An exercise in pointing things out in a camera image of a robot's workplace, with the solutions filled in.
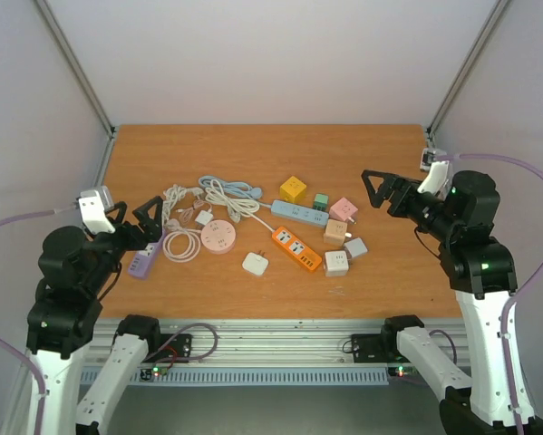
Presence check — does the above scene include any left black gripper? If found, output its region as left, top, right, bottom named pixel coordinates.
left=86, top=195, right=165, bottom=292

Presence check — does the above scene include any pink cube adapter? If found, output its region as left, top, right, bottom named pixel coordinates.
left=329, top=197, right=358, bottom=224

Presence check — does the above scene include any tan cube adapter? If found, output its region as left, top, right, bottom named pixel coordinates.
left=323, top=219, right=352, bottom=247

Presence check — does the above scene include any yellow cube socket adapter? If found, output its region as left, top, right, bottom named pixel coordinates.
left=279, top=176, right=307, bottom=204

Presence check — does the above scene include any blue power strip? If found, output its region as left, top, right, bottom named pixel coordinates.
left=198, top=175, right=330, bottom=230

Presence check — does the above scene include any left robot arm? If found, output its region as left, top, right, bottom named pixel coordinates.
left=26, top=190, right=164, bottom=434

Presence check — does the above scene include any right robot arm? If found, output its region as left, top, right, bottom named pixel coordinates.
left=362, top=169, right=543, bottom=434

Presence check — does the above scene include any white flat plug adapter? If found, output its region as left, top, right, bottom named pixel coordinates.
left=242, top=252, right=269, bottom=276

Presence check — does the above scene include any purple power strip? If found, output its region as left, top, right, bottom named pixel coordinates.
left=127, top=233, right=166, bottom=280

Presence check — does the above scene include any grey cube adapter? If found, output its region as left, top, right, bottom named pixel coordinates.
left=344, top=237, right=368, bottom=261

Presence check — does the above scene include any green cube adapter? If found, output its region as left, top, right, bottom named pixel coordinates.
left=312, top=193, right=329, bottom=211

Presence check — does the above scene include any white cube socket adapter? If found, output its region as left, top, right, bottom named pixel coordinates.
left=324, top=250, right=349, bottom=277

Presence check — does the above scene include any pink round power strip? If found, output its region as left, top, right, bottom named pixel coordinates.
left=162, top=218, right=237, bottom=264

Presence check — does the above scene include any orange power strip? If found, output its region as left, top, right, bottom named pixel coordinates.
left=272, top=227, right=322, bottom=272

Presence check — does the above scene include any white braided cable bundle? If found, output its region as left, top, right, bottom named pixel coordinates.
left=161, top=183, right=208, bottom=227

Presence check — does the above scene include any white orange-strip cord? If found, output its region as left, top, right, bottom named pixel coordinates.
left=203, top=178, right=276, bottom=233

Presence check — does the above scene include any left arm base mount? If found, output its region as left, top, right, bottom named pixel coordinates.
left=148, top=333, right=193, bottom=363

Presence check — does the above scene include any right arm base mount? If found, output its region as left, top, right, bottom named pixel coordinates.
left=341, top=333, right=389, bottom=363

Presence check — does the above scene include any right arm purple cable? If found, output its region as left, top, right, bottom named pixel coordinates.
left=433, top=152, right=543, bottom=435

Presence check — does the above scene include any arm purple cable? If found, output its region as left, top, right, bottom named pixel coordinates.
left=0, top=206, right=80, bottom=435
left=433, top=152, right=543, bottom=435

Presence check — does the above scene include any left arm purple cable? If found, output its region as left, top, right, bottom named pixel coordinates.
left=0, top=206, right=80, bottom=435

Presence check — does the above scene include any blue cable tray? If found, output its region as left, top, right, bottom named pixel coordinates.
left=79, top=365, right=390, bottom=387

